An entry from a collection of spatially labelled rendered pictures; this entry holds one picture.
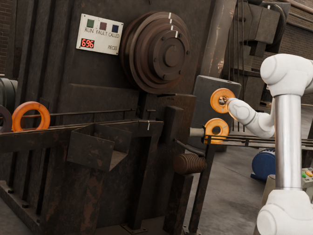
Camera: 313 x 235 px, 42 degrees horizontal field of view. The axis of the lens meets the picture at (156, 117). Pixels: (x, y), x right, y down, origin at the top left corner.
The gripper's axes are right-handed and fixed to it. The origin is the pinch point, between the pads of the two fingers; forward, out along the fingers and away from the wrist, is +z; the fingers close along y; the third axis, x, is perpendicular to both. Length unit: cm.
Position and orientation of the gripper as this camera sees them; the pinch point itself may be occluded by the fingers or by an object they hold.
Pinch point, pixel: (223, 98)
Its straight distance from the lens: 257.5
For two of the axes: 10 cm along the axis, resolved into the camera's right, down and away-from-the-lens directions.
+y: 9.8, 1.7, 1.4
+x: 2.0, -9.5, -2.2
